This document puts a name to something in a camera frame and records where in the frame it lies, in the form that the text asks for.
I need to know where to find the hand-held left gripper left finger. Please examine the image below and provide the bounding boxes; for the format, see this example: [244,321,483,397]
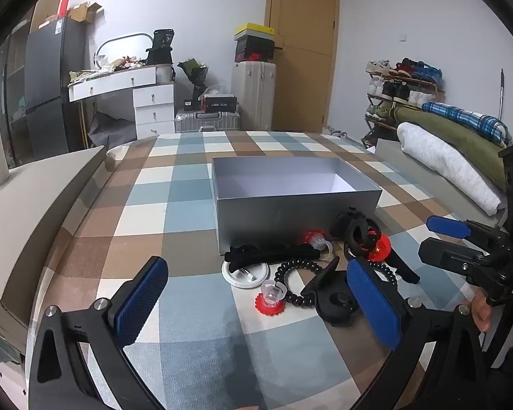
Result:
[28,256,169,410]

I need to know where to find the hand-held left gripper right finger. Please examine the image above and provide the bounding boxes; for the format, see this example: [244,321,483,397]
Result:
[346,258,497,410]

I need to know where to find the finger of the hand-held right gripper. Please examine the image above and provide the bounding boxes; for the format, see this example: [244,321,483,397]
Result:
[418,238,503,287]
[426,215,510,244]

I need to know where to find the black claw hair clip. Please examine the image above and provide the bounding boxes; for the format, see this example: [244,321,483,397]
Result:
[300,256,362,327]

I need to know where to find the red round badge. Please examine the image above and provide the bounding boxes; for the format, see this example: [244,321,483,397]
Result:
[367,241,393,264]

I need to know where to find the black fabric hair band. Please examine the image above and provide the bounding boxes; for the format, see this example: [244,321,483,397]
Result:
[223,243,322,266]

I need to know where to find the silver cardboard box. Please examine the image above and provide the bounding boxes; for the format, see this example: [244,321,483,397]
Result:
[211,156,384,257]

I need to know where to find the person's right hand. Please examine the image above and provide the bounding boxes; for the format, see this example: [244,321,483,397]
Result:
[470,295,513,349]

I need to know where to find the white rolled blanket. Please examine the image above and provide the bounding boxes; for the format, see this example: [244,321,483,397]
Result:
[396,121,508,217]

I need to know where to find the olive green rolled blanket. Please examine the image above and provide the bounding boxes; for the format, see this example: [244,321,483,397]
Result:
[389,106,508,189]

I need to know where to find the white round compact mirror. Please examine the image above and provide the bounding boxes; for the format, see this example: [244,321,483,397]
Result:
[221,260,269,287]

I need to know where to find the checked bed cover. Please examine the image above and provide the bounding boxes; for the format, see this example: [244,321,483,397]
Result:
[26,130,510,410]

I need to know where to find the blue plaid blanket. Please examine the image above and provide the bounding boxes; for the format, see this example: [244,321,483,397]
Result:
[421,101,512,146]

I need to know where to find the shoe rack with shoes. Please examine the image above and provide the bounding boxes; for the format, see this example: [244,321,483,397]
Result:
[361,57,448,148]

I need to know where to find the dark bag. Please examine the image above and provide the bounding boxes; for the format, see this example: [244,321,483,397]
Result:
[87,110,138,150]

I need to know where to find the silver suitcase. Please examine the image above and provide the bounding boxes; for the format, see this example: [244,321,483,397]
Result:
[174,108,242,133]

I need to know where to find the white dressing table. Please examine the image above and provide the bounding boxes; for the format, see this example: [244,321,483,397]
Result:
[67,64,176,140]

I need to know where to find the black and red box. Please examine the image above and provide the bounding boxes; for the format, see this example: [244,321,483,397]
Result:
[199,94,239,114]

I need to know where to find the wooden door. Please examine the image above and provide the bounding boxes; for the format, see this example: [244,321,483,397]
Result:
[264,0,341,133]

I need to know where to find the white suitcase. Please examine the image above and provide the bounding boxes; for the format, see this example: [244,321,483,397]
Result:
[231,60,279,131]

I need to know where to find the dark grey fridge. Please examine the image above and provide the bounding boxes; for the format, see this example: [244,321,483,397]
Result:
[23,17,89,155]

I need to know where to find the dark green bouquet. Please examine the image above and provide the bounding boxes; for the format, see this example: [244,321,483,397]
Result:
[177,57,210,97]

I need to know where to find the clutter of small cosmetics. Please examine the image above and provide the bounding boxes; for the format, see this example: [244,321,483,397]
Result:
[68,55,148,84]

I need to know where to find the glass door cabinet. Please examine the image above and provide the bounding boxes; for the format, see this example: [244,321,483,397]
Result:
[0,21,31,168]

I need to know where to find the black bag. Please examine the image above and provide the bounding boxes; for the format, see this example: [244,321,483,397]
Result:
[145,29,176,66]

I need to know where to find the oval mirror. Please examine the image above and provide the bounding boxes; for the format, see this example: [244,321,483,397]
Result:
[93,31,155,70]

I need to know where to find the black shoe box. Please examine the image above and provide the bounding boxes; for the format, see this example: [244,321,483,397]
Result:
[234,34,275,63]

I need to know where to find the yellow shoe box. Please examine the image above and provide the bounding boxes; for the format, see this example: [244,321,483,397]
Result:
[233,22,277,40]

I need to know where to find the open cardboard box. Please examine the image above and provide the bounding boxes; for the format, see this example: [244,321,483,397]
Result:
[70,2,104,25]

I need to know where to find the black spiral hair tie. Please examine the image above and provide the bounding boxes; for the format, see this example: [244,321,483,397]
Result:
[368,260,399,288]

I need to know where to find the black hair tie bundle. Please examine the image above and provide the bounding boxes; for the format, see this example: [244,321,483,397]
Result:
[330,207,383,261]

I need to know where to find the clear and red toy ring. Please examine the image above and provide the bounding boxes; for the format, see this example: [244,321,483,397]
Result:
[254,281,287,318]
[303,231,333,261]

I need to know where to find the black beaded bracelet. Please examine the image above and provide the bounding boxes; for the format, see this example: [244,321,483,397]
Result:
[275,257,324,309]

